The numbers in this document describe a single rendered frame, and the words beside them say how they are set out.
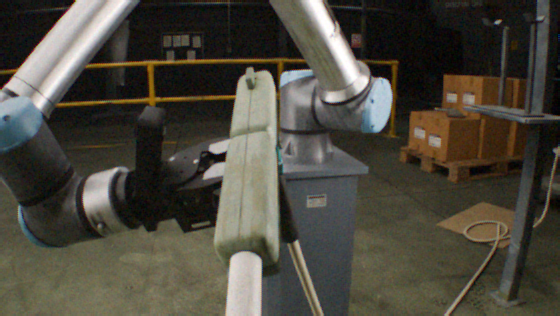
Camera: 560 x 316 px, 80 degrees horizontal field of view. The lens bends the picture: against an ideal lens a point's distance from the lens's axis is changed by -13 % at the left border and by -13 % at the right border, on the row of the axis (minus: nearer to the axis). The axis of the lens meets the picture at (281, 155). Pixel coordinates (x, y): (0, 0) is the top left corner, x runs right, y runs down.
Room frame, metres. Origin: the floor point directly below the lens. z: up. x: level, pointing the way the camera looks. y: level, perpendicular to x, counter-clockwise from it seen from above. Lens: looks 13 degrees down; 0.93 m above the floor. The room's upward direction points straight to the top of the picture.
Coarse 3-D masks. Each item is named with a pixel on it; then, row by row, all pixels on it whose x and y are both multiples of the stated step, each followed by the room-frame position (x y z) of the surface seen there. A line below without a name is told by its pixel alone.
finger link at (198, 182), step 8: (200, 176) 0.42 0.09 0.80; (184, 184) 0.42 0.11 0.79; (192, 184) 0.41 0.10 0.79; (200, 184) 0.41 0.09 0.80; (208, 184) 0.41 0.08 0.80; (216, 184) 0.41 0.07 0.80; (184, 192) 0.41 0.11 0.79; (192, 192) 0.41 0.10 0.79; (200, 192) 0.41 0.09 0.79; (208, 192) 0.41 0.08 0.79
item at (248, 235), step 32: (256, 96) 0.47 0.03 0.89; (256, 128) 0.40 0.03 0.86; (256, 160) 0.35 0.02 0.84; (224, 192) 0.32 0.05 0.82; (256, 192) 0.30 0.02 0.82; (288, 192) 0.48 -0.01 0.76; (224, 224) 0.28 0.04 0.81; (256, 224) 0.27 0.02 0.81; (288, 224) 0.48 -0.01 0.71; (224, 256) 0.26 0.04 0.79; (256, 256) 0.26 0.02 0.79; (256, 288) 0.23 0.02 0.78
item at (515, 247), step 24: (552, 0) 1.23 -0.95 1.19; (552, 24) 1.23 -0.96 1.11; (552, 48) 1.23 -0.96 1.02; (552, 72) 1.23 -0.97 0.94; (552, 96) 1.24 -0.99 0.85; (528, 144) 1.27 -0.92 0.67; (528, 168) 1.25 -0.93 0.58; (528, 192) 1.23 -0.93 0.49; (528, 216) 1.23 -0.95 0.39; (528, 240) 1.23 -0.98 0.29; (504, 288) 1.25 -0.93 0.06
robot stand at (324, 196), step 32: (352, 160) 1.13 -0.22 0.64; (320, 192) 1.04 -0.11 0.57; (352, 192) 1.07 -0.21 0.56; (320, 224) 1.04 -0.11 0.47; (352, 224) 1.08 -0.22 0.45; (288, 256) 1.02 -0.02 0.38; (320, 256) 1.04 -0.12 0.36; (352, 256) 1.09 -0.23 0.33; (288, 288) 1.02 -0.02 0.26; (320, 288) 1.04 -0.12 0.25
